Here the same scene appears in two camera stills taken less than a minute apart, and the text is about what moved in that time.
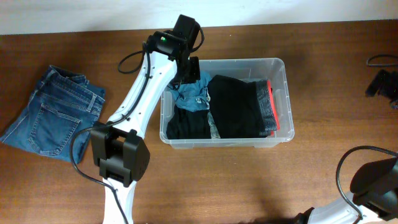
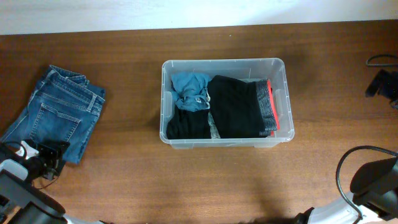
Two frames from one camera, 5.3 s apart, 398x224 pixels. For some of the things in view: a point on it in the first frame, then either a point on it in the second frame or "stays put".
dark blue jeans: [61, 104] stays put
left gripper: [194, 71] -> [52, 154]
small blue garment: [194, 96] stays put
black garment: [185, 124] stays put
